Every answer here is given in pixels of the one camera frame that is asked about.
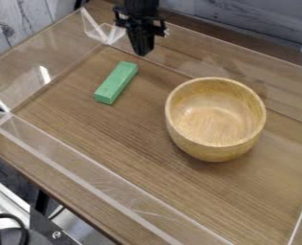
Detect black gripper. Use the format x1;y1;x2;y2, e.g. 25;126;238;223
113;0;166;56

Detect light wooden bowl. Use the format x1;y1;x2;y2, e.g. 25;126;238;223
166;77;267;162

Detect clear acrylic tray wall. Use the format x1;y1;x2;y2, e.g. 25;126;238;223
0;10;302;245

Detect black metal bracket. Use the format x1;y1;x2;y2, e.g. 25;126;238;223
29;208;82;245

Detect black table leg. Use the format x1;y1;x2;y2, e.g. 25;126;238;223
35;190;50;215

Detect green rectangular block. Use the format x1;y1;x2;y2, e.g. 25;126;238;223
94;61;138;105

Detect black cable loop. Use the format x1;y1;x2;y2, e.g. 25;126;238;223
0;212;31;245

